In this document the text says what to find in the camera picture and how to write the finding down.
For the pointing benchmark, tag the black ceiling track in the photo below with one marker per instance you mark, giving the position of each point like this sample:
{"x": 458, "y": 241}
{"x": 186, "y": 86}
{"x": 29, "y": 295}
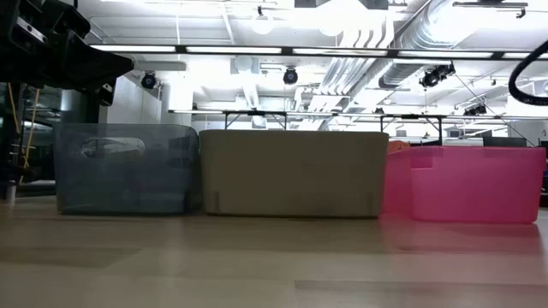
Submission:
{"x": 488, "y": 4}

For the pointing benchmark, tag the black ceiling spot lamp cluster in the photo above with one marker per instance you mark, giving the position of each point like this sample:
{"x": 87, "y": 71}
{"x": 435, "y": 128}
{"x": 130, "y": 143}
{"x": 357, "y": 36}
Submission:
{"x": 436, "y": 75}
{"x": 475, "y": 110}

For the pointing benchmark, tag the white round ceiling lamp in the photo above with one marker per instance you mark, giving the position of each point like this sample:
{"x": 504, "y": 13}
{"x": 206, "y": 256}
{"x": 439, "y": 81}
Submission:
{"x": 262, "y": 25}

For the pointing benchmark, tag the light grey plastic bin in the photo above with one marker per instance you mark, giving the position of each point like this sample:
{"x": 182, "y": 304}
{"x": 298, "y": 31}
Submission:
{"x": 295, "y": 175}

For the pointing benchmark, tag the black framed background table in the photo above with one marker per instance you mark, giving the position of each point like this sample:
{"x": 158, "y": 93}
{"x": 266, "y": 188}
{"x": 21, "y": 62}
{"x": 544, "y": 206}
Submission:
{"x": 257, "y": 113}
{"x": 411, "y": 116}

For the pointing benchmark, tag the smoky grey translucent plastic bin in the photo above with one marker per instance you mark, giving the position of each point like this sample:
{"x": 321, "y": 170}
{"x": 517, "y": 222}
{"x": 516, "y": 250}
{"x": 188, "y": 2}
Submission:
{"x": 128, "y": 179}

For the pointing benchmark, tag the long ceiling light strip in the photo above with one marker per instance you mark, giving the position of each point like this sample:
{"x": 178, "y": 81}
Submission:
{"x": 235, "y": 50}

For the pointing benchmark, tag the silver ventilation duct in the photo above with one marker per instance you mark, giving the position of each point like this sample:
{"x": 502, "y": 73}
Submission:
{"x": 428, "y": 30}

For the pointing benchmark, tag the pink translucent plastic bin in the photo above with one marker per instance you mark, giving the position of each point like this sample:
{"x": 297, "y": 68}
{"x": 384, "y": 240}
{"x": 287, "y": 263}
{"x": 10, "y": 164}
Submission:
{"x": 471, "y": 184}

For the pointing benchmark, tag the orange background object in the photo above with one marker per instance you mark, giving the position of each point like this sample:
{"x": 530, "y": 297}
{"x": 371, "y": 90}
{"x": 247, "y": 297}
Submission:
{"x": 398, "y": 146}

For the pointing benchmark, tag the black monitor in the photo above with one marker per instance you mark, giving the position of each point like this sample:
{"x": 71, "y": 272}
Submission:
{"x": 505, "y": 142}

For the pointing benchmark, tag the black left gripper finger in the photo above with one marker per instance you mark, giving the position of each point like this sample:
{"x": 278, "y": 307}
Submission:
{"x": 77, "y": 64}
{"x": 64, "y": 19}

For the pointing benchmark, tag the white post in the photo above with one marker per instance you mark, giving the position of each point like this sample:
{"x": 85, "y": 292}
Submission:
{"x": 10, "y": 194}

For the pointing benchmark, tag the dark shelf rack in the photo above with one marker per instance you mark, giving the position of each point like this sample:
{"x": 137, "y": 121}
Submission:
{"x": 43, "y": 149}

